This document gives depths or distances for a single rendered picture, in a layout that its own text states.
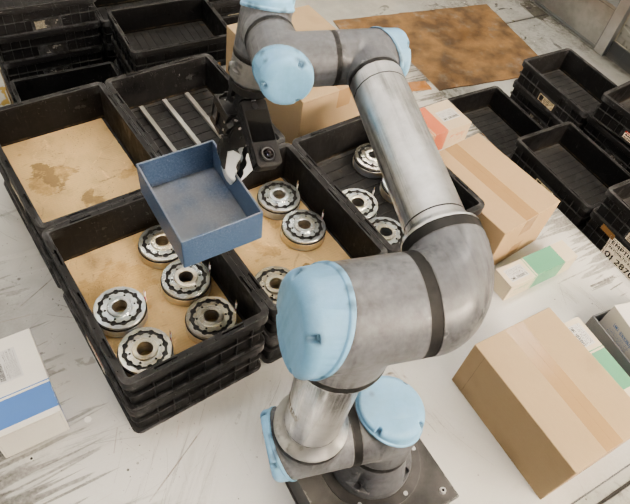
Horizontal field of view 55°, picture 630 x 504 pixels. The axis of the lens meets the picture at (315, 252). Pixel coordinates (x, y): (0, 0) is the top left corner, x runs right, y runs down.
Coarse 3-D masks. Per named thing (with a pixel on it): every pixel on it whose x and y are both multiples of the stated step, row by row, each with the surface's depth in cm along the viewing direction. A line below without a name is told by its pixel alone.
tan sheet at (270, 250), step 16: (256, 192) 149; (304, 208) 148; (272, 224) 143; (256, 240) 140; (272, 240) 140; (240, 256) 136; (256, 256) 137; (272, 256) 137; (288, 256) 138; (304, 256) 139; (320, 256) 139; (336, 256) 140; (256, 272) 134
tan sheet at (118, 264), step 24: (120, 240) 135; (72, 264) 129; (96, 264) 130; (120, 264) 131; (144, 264) 131; (96, 288) 126; (144, 288) 128; (216, 288) 130; (168, 312) 125; (168, 336) 121
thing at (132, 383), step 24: (96, 216) 126; (48, 240) 120; (72, 288) 114; (264, 312) 116; (96, 336) 108; (216, 336) 111; (168, 360) 107; (192, 360) 110; (120, 384) 105; (144, 384) 106
